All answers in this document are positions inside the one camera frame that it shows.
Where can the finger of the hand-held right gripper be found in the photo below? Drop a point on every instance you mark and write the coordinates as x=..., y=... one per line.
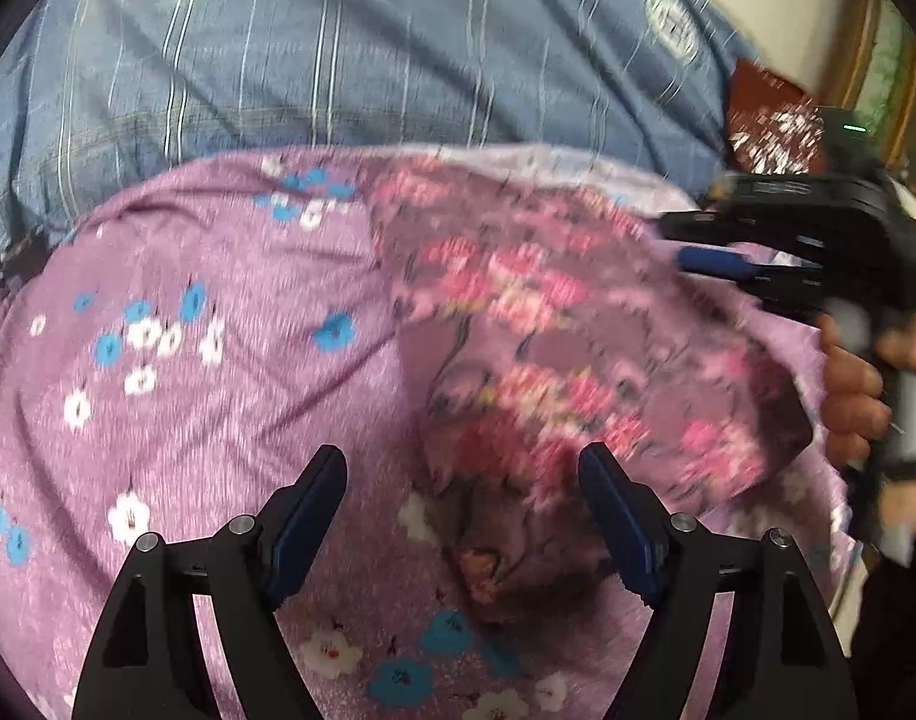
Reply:
x=716, y=261
x=728, y=229

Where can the person's right hand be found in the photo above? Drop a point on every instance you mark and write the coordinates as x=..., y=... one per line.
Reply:
x=851, y=405

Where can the red-brown printed cloth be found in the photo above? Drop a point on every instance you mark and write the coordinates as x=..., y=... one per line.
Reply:
x=772, y=120

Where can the wooden framed green panel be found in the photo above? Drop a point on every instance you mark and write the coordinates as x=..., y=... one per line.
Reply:
x=892, y=60

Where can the pink floral garment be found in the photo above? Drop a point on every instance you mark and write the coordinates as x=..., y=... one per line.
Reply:
x=563, y=330

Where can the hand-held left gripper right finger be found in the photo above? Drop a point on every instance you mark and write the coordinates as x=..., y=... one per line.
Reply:
x=615, y=532

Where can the purple floral blanket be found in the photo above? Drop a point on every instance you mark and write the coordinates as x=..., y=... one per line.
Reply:
x=218, y=405

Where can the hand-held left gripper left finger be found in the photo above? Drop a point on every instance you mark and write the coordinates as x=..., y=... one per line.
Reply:
x=304, y=532

